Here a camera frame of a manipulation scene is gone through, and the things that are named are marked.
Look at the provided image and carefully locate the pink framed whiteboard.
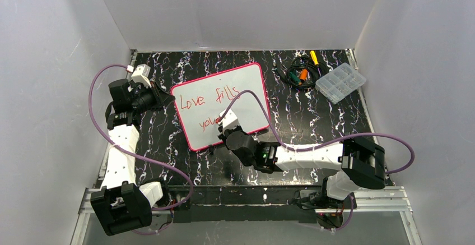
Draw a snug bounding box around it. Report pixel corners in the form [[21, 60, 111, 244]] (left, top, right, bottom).
[[171, 63, 270, 151]]

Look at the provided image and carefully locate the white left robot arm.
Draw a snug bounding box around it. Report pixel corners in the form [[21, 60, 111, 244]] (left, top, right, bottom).
[[91, 79, 174, 236]]

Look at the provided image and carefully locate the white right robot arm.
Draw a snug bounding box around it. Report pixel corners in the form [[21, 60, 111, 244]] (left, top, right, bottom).
[[218, 126, 385, 201]]

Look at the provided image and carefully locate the clear plastic compartment box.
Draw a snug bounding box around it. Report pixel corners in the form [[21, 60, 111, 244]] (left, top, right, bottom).
[[315, 63, 366, 104]]

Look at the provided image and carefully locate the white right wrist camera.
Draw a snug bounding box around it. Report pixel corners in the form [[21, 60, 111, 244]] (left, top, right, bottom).
[[218, 109, 239, 132]]

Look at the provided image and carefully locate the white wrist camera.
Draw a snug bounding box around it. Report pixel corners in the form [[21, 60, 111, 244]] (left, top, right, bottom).
[[131, 64, 151, 89], [218, 109, 239, 132]]

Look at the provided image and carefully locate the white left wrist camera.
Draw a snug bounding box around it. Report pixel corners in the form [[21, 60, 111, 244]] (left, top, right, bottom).
[[131, 64, 151, 89]]

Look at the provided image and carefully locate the green cable connector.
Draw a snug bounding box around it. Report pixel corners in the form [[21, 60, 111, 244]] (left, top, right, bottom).
[[288, 72, 300, 84]]

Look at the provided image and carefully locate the black coiled cable bundle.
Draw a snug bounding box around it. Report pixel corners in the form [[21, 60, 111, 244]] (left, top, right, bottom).
[[274, 56, 333, 91]]

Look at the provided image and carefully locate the orange cable connector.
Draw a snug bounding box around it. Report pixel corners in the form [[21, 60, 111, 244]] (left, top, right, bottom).
[[299, 69, 308, 85]]

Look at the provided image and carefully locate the yellow handled screwdriver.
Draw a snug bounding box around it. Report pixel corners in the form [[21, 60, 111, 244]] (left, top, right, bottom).
[[310, 50, 319, 66]]

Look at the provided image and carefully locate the aluminium front frame rail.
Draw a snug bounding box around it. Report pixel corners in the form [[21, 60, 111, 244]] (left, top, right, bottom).
[[71, 186, 421, 244]]

